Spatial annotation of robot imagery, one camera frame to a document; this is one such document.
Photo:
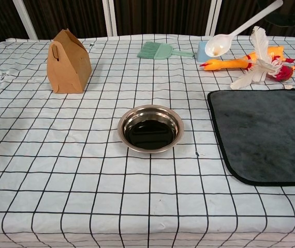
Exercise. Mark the brown paper gable box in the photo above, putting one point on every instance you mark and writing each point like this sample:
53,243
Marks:
68,67

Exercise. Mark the white plastic spoon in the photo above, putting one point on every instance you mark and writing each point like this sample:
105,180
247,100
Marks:
218,45

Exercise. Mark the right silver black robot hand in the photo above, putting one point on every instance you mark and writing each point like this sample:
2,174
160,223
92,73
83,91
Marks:
292,19

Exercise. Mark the white frame post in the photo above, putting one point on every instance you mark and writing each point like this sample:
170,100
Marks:
26,18
213,18
110,16

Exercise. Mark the light blue cube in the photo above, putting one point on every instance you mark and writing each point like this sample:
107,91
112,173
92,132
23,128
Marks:
201,53

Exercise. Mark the white black checkered tablecloth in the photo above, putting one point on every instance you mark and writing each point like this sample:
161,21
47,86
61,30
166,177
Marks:
59,160

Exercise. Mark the green plastic brush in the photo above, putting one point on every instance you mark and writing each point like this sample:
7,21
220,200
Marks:
160,51

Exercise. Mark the yellow rubber chicken toy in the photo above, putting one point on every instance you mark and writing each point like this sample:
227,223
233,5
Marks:
222,64

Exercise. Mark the steel bowl with dark sauce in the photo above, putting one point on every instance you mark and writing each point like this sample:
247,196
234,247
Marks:
150,129

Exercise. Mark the dark grey cloth mat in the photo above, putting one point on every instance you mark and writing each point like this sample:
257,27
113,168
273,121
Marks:
261,134

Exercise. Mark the white feather red toy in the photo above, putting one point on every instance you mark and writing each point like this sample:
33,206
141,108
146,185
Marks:
260,44

